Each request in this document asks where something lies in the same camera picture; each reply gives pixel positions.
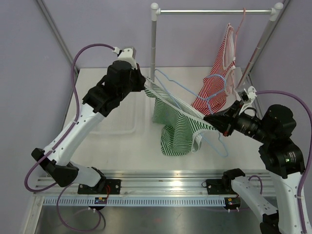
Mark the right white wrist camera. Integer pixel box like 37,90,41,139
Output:
237,86,257,114

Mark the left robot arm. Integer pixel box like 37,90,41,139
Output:
31,60,146,194

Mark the aluminium mounting rail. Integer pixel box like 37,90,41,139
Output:
35,170,275,197

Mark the white slotted cable duct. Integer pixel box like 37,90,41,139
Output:
43,196,225,207

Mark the clear plastic basket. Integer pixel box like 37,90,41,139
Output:
87,73,149,135

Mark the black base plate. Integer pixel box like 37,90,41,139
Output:
78,179,121,195
205,179,226,195

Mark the silver clothes rack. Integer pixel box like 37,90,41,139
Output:
150,2,284,88

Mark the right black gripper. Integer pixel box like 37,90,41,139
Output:
205,100,273,144

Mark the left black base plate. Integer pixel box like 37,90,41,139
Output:
78,179,121,195

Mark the red striped tank top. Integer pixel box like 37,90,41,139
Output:
191,24,235,115

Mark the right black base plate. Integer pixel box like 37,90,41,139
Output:
205,179,226,195

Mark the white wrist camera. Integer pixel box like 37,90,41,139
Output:
237,86,257,114
113,46,137,70

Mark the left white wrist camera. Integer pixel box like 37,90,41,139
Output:
113,46,137,70

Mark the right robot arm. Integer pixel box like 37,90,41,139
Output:
204,101,312,234

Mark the green striped tank top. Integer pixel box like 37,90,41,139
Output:
145,82,216,156

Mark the pink wire hanger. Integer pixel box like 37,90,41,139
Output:
234,7,246,58

